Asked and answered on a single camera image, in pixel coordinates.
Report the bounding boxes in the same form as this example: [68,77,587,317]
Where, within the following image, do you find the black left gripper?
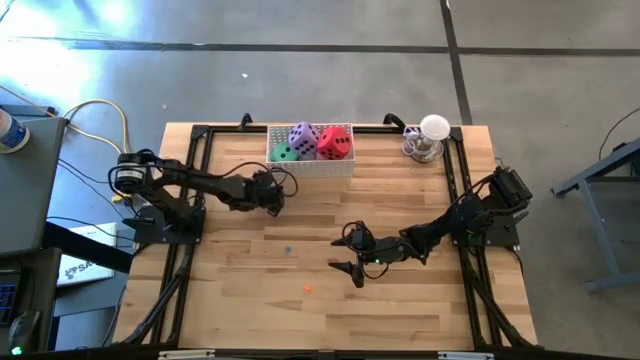
[230,177,286,218]

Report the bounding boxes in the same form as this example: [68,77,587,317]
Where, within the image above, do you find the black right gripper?
[327,234,409,290]

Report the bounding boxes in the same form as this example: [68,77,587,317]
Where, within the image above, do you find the large green foam die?
[269,141,300,163]

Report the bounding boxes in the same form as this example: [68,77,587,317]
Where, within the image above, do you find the large purple foam die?
[288,121,322,158]

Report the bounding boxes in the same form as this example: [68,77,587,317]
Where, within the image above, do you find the large red foam die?
[317,125,353,161]

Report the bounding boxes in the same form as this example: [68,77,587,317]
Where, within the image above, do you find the white perforated metal basket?
[265,122,357,180]

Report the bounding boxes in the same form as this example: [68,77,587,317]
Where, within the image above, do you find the white mushroom table lamp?
[402,114,452,165]

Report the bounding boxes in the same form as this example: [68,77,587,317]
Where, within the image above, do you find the white printed leaflet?
[55,223,117,288]

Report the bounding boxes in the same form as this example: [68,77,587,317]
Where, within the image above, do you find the black desk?
[0,221,135,354]

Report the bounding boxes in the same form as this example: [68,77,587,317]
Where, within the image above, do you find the grey desk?
[0,103,69,256]

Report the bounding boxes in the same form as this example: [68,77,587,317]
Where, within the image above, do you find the white bottle with blue label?
[0,108,31,155]

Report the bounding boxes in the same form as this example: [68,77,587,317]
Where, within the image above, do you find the black computer mouse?
[7,309,43,351]

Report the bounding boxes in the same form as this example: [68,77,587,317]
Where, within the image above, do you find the backlit black keyboard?
[0,279,21,326]

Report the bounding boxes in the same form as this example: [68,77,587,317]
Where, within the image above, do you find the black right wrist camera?
[347,227,376,250]

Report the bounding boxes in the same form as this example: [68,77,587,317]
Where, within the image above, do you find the black aluminium table frame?
[112,113,539,351]

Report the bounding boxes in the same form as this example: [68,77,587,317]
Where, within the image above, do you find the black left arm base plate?
[122,204,207,245]

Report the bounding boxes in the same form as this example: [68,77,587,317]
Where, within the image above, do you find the white coiled lamp cable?
[402,125,426,156]

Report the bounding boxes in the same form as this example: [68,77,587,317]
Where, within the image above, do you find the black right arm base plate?
[452,209,531,249]

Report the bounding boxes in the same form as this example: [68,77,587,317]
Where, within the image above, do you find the silver bar bracket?
[438,351,495,360]
[158,349,216,360]

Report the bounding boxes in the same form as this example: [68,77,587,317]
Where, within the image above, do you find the yellow extension cable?
[62,98,132,201]

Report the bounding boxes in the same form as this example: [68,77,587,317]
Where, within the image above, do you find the blue-grey metal table frame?
[551,137,640,294]

